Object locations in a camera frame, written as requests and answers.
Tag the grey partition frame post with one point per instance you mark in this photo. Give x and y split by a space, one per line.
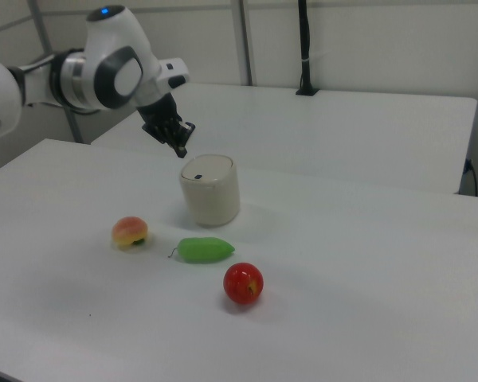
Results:
245 40

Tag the black pole with base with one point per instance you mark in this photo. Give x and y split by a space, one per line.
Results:
304 51

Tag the cream garbage bin with lid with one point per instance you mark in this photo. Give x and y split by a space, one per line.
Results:
211 191

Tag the pink yellow toy peach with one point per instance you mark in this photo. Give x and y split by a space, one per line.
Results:
129 232

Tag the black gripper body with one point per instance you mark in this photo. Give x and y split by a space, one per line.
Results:
159 113

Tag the white side table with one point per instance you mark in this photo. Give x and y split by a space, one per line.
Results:
302 131

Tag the red toy apple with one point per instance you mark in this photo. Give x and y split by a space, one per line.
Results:
243 283

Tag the green toy cucumber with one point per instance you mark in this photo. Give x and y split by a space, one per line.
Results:
203 250

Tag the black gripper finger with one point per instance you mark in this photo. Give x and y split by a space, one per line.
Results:
167 133
185 137

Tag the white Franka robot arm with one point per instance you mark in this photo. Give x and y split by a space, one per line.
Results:
63 75

